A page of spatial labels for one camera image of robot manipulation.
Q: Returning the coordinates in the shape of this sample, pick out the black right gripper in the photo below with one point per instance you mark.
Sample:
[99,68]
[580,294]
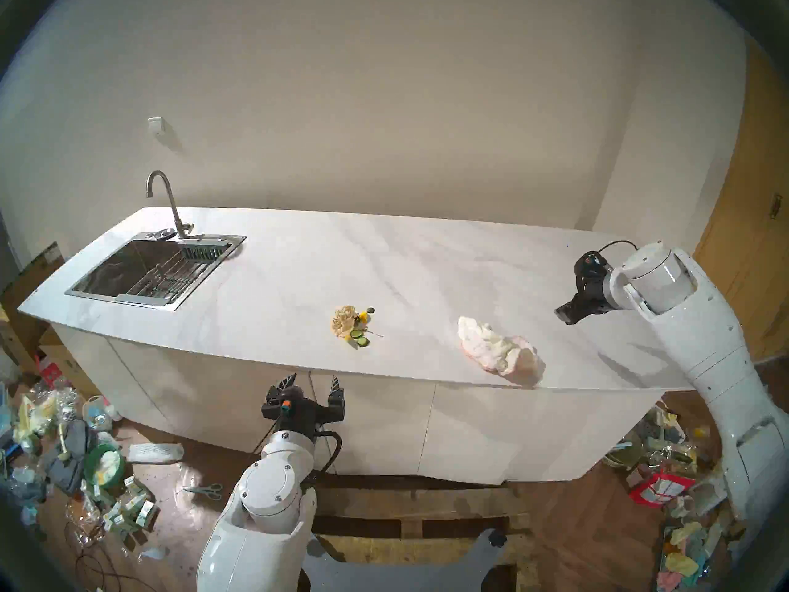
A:
[593,285]

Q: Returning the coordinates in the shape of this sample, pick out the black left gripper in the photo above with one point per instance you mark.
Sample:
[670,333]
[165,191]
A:
[299,414]

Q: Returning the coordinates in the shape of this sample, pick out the pink white cloth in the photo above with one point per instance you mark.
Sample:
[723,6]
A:
[496,349]

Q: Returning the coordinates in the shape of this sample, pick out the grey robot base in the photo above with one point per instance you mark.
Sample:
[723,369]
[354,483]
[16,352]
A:
[394,575]

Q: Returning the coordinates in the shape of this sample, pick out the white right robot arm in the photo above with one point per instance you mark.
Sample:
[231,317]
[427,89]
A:
[696,325]

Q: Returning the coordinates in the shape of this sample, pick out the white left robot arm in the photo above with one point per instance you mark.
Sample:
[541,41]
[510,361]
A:
[271,498]

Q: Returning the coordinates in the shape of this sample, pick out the crumpled tan paper napkin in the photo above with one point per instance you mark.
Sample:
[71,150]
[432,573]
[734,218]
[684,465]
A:
[343,320]

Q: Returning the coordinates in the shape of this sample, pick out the white counter cabinet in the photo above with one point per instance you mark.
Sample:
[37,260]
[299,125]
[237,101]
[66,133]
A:
[382,424]

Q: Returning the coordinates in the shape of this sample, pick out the dark snack bag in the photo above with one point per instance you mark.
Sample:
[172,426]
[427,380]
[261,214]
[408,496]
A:
[662,430]

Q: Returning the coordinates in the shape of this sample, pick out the round woven basket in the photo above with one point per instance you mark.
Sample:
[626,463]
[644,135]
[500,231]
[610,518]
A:
[624,456]

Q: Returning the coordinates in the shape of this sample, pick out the wooden pallet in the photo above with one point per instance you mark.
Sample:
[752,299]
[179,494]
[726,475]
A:
[419,504]

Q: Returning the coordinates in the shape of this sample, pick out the white foam net sleeve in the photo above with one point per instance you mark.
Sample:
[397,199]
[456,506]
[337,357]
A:
[154,454]

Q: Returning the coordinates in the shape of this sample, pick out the grey slotted sink strainer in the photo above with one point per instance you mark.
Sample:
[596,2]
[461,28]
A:
[203,250]

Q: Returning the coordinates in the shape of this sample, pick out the small yellow cup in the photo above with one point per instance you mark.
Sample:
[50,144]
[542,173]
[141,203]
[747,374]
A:
[699,432]

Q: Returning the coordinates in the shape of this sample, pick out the red white packet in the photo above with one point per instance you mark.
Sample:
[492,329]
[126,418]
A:
[659,489]

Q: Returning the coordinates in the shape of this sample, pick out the steel gooseneck faucet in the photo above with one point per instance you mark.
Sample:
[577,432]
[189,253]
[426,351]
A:
[182,229]

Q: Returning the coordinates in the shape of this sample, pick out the wooden door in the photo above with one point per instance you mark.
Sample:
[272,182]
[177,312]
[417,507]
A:
[758,227]

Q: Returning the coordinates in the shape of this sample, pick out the round steel drain cap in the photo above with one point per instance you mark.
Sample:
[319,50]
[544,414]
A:
[165,233]

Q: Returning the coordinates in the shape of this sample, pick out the white plastic jug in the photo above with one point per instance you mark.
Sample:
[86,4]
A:
[98,415]

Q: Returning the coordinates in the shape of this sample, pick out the green white carton pile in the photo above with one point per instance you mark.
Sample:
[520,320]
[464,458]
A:
[132,510]

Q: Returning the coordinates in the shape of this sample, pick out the green plastic bowl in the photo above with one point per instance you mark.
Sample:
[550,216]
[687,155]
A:
[102,470]

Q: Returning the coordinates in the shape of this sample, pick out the stainless steel sink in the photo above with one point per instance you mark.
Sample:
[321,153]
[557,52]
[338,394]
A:
[111,276]

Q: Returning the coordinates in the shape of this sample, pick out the brass door hinge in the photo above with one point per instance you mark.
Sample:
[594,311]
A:
[776,206]

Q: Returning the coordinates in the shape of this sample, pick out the black base knob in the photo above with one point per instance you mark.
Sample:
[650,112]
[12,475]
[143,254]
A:
[497,538]

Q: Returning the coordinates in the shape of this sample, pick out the grey fabric bag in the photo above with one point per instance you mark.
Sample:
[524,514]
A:
[74,449]

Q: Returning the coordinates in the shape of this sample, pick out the cardboard box red label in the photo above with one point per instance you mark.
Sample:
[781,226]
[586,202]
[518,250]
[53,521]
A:
[58,369]

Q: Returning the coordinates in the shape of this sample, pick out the tray of pastel sponges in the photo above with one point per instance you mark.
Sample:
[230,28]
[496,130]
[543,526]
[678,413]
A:
[681,563]

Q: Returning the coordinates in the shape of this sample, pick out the yellow green plastic bag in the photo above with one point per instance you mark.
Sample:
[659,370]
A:
[34,421]

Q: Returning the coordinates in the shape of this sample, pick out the brown cardboard box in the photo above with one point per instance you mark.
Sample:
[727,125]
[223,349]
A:
[28,279]

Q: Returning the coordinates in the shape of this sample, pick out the white wall socket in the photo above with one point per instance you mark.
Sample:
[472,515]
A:
[156,126]

